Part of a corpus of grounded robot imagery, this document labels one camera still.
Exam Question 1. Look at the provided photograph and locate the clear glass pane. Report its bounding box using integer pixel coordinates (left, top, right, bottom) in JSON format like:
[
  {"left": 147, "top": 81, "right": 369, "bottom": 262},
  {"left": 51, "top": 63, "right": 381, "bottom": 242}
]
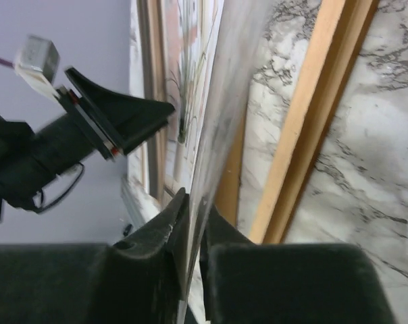
[{"left": 176, "top": 1, "right": 272, "bottom": 323}]

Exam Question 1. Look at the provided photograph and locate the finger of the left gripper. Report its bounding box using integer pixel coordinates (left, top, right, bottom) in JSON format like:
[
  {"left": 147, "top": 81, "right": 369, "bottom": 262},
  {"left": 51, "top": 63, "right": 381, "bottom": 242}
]
[
  {"left": 65, "top": 67, "right": 174, "bottom": 142},
  {"left": 120, "top": 118, "right": 167, "bottom": 155}
]

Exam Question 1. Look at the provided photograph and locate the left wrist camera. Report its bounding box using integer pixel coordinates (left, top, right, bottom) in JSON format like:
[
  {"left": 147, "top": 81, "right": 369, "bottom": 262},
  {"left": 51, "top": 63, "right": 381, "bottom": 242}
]
[{"left": 14, "top": 34, "right": 60, "bottom": 101}]

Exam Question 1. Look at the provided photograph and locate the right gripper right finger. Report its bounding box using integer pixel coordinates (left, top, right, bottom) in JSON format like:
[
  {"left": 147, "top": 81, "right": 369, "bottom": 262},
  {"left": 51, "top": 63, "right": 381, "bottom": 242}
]
[{"left": 199, "top": 209, "right": 396, "bottom": 323}]

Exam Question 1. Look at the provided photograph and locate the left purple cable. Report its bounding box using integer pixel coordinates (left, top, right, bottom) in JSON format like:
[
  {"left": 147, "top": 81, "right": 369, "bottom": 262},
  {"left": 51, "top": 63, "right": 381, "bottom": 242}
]
[{"left": 0, "top": 53, "right": 18, "bottom": 70}]

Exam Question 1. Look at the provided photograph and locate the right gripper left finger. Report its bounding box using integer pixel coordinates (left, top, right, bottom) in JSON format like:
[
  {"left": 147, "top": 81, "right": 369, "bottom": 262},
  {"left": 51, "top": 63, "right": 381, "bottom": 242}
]
[{"left": 0, "top": 190, "right": 188, "bottom": 323}]

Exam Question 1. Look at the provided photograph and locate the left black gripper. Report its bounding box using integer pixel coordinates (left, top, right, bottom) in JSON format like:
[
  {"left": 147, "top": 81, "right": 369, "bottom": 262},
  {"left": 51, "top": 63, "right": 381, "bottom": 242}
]
[{"left": 0, "top": 114, "right": 86, "bottom": 219}]

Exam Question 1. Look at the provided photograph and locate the wooden picture frame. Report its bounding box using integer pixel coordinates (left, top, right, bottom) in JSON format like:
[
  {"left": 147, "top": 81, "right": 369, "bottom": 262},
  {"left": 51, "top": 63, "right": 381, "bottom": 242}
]
[{"left": 220, "top": 0, "right": 380, "bottom": 244}]

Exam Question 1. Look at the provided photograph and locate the plant window photo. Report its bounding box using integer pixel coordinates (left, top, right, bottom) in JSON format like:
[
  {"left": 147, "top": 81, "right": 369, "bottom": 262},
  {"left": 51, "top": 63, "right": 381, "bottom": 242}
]
[{"left": 161, "top": 0, "right": 224, "bottom": 195}]

